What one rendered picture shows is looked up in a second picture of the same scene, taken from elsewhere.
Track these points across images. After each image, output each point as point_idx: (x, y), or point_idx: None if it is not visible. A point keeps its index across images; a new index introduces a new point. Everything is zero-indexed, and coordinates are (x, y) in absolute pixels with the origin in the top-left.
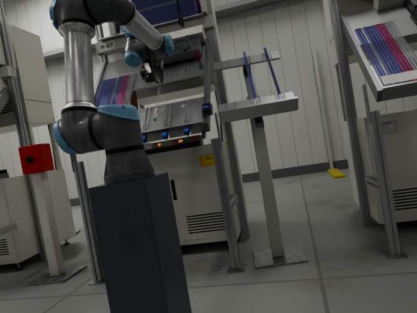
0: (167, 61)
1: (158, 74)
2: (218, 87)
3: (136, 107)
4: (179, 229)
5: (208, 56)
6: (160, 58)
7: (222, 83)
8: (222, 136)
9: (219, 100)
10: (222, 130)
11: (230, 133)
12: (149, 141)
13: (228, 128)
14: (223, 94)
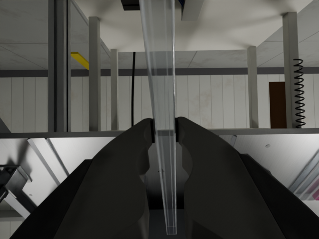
0: (158, 218)
1: (105, 214)
2: (62, 115)
3: (273, 113)
4: None
5: (10, 205)
6: (182, 237)
7: (51, 122)
8: (133, 62)
9: (92, 96)
10: (97, 37)
11: (51, 0)
12: (249, 66)
13: (53, 14)
14: (52, 96)
